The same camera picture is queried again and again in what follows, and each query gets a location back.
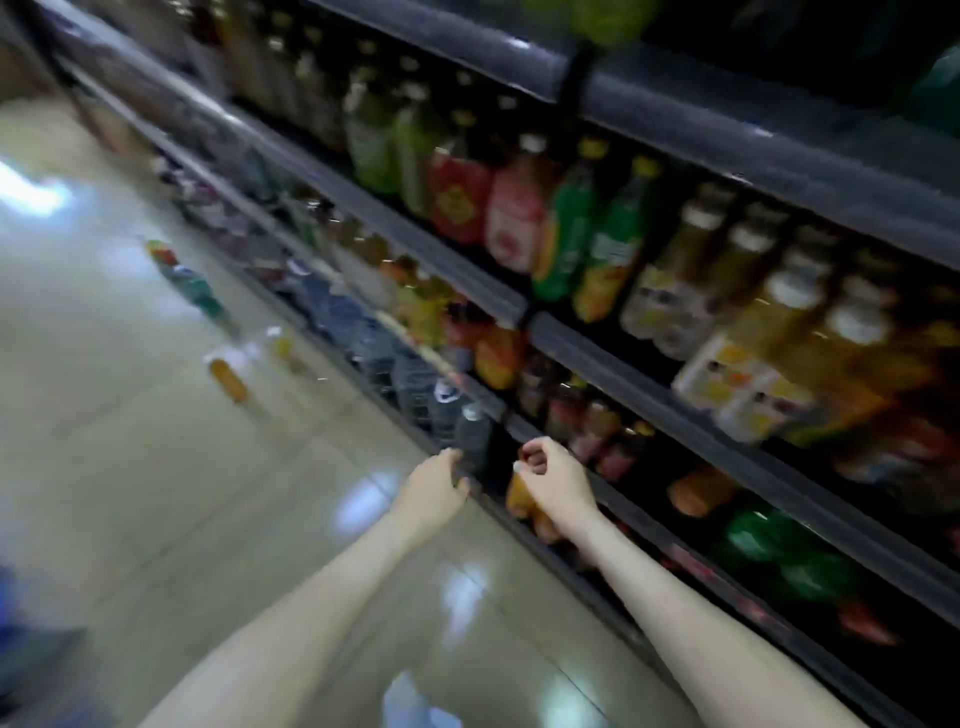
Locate person's right forearm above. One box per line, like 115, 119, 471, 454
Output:
573, 513, 872, 728

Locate person's left hand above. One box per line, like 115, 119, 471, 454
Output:
390, 447, 474, 545

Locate orange juice bottle white cap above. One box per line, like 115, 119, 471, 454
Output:
267, 327, 302, 374

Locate person's left forearm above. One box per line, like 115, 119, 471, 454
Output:
142, 513, 452, 728

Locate person's right hand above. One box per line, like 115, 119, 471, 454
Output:
513, 435, 602, 545

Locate dark grey store shelving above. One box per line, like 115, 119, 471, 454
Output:
30, 0, 960, 728

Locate person's blue jeans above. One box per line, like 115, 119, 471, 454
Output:
379, 670, 467, 728

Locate row of large water jugs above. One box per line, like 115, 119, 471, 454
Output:
225, 225, 500, 470

